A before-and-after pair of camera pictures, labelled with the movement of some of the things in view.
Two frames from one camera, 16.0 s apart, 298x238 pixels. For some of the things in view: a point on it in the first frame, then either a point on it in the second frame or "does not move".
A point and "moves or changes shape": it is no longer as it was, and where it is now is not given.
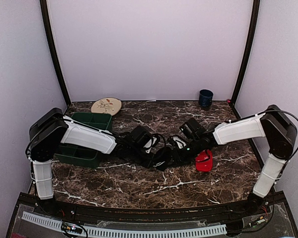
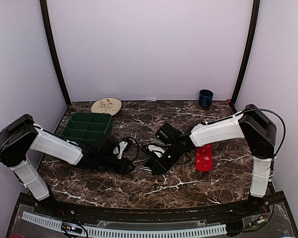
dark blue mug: x=205 y=98 does not move
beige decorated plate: x=108 y=105 does not move
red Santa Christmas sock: x=203 y=161 does not move
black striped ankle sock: x=167 y=156 moves or changes shape
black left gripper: x=147 y=164 → x=125 y=164
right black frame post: x=256 y=7 does not move
